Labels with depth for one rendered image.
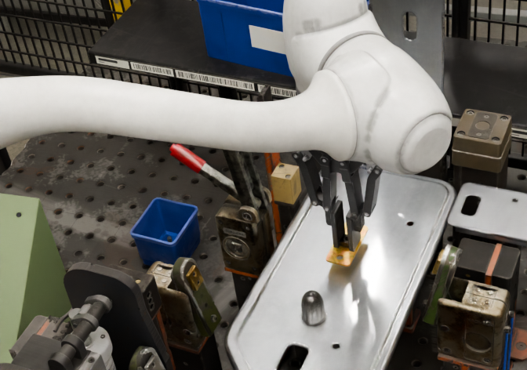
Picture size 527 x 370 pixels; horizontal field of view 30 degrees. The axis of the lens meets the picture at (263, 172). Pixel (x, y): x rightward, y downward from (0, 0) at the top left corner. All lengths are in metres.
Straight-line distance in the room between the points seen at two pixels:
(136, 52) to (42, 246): 0.42
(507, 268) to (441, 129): 0.47
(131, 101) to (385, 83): 0.27
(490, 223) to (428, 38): 0.29
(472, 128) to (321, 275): 0.35
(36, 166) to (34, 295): 0.56
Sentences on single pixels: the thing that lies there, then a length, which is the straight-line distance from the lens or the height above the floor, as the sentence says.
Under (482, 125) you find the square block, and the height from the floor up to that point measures 1.06.
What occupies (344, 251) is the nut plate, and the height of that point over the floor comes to 1.02.
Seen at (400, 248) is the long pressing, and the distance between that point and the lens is 1.46.
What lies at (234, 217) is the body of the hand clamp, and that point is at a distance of 1.46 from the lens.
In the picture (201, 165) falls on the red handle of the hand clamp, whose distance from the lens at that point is 1.45.
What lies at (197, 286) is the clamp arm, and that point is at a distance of 1.34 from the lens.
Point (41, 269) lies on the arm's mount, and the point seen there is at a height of 0.88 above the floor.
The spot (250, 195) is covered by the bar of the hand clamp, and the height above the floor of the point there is 1.10.
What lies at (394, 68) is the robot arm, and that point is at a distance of 1.06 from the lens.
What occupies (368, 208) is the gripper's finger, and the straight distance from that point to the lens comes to 1.36.
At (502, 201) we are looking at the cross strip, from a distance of 1.54.
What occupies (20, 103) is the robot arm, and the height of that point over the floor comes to 1.45.
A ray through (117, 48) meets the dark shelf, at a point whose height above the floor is 1.03.
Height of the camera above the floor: 2.05
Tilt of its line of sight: 41 degrees down
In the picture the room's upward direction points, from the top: 9 degrees counter-clockwise
